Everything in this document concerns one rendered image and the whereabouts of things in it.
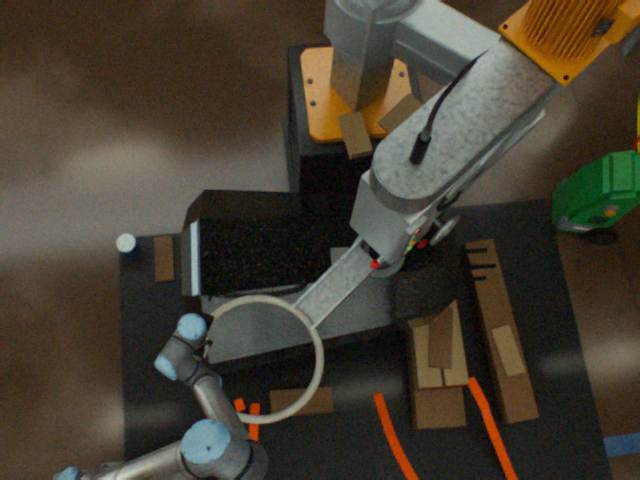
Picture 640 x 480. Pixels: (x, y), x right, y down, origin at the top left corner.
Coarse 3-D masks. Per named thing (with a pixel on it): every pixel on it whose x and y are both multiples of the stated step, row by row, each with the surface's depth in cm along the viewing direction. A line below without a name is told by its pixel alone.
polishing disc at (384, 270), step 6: (360, 246) 269; (366, 246) 269; (366, 252) 268; (402, 258) 268; (384, 264) 267; (396, 264) 267; (378, 270) 266; (384, 270) 266; (390, 270) 266; (396, 270) 266; (372, 276) 265; (378, 276) 265; (384, 276) 265
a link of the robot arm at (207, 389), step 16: (208, 368) 223; (192, 384) 218; (208, 384) 212; (208, 400) 204; (224, 400) 202; (208, 416) 199; (224, 416) 193; (240, 432) 185; (256, 448) 172; (256, 464) 167
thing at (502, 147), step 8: (536, 120) 248; (520, 128) 245; (528, 128) 247; (512, 136) 244; (520, 136) 245; (496, 144) 220; (504, 144) 226; (512, 144) 244; (488, 152) 221; (496, 152) 227; (504, 152) 244; (480, 160) 222; (488, 160) 227; (496, 160) 243; (472, 168) 222; (480, 168) 227; (488, 168) 243; (464, 176) 221; (472, 176) 227; (480, 176) 243; (456, 184) 221; (464, 184) 227; (472, 184) 243; (456, 192) 227; (448, 200) 227; (456, 200) 223; (440, 208) 206
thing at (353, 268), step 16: (352, 256) 254; (368, 256) 253; (336, 272) 255; (352, 272) 254; (368, 272) 248; (320, 288) 255; (336, 288) 254; (352, 288) 248; (304, 304) 255; (320, 304) 254; (336, 304) 248; (320, 320) 248
